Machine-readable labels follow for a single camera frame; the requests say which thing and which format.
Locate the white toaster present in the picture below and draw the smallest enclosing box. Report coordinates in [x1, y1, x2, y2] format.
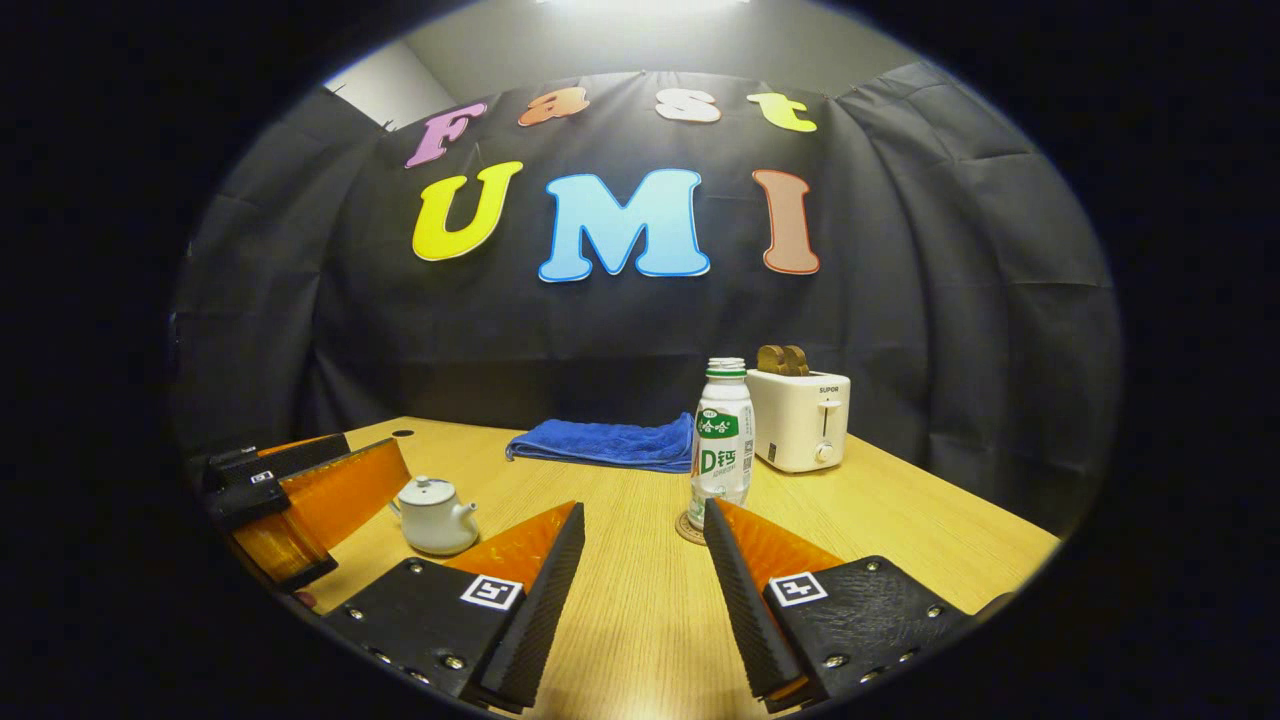
[746, 370, 851, 474]

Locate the ceiling light panel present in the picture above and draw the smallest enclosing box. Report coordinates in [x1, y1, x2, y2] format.
[540, 0, 751, 13]

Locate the white plastic water bottle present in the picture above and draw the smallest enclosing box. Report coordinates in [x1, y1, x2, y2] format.
[688, 357, 756, 531]

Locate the black backdrop cloth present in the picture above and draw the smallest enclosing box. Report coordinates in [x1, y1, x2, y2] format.
[170, 65, 1121, 536]

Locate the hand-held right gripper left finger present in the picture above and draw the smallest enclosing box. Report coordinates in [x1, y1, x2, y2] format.
[322, 500, 586, 713]

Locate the white ceramic teacup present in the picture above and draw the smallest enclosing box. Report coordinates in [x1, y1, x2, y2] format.
[388, 495, 481, 557]

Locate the folded blue towel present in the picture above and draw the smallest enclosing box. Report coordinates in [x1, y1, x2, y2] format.
[505, 413, 696, 474]

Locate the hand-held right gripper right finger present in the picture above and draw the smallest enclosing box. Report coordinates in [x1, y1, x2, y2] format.
[703, 497, 971, 713]

